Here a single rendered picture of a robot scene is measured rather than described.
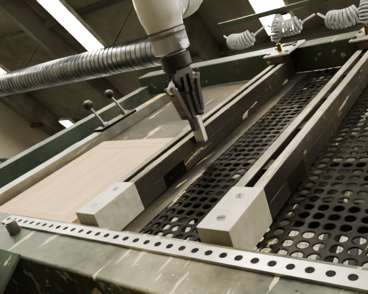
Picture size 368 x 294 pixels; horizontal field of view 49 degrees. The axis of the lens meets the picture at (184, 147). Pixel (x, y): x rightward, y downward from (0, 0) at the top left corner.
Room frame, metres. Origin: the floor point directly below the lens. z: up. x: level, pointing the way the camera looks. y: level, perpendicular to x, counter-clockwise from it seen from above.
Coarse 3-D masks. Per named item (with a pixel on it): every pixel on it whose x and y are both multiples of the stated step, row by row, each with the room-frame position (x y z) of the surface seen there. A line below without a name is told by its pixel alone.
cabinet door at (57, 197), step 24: (120, 144) 1.27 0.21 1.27; (144, 144) 1.18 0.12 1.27; (72, 168) 1.25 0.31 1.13; (96, 168) 1.18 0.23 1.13; (120, 168) 1.10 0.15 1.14; (24, 192) 1.23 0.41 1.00; (48, 192) 1.16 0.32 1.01; (72, 192) 1.09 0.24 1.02; (96, 192) 1.02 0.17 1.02; (48, 216) 1.01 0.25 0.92; (72, 216) 0.96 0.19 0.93
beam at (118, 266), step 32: (0, 224) 1.01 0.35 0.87; (32, 256) 0.81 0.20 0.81; (64, 256) 0.76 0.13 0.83; (96, 256) 0.72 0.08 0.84; (128, 256) 0.68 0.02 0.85; (160, 256) 0.64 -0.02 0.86; (288, 256) 0.53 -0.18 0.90; (32, 288) 0.90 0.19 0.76; (64, 288) 0.79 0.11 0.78; (96, 288) 0.70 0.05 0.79; (128, 288) 0.63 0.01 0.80; (160, 288) 0.59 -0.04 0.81; (192, 288) 0.56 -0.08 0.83; (224, 288) 0.54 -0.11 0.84; (256, 288) 0.51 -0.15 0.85; (288, 288) 0.49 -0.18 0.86; (320, 288) 0.47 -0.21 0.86
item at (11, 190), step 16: (160, 96) 1.55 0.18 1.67; (144, 112) 1.51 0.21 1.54; (112, 128) 1.43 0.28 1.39; (80, 144) 1.37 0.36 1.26; (96, 144) 1.40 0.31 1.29; (48, 160) 1.34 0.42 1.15; (64, 160) 1.34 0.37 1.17; (32, 176) 1.28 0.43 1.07; (0, 192) 1.24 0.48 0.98; (16, 192) 1.26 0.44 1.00
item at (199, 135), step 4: (196, 116) 0.90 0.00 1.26; (196, 120) 0.90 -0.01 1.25; (200, 124) 0.90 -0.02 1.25; (200, 128) 0.91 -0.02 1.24; (196, 132) 0.93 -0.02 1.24; (200, 132) 0.92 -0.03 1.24; (196, 136) 0.94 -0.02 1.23; (200, 136) 0.93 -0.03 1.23; (204, 136) 0.93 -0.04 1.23; (196, 140) 0.95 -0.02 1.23; (200, 140) 0.94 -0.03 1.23; (204, 140) 0.93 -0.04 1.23
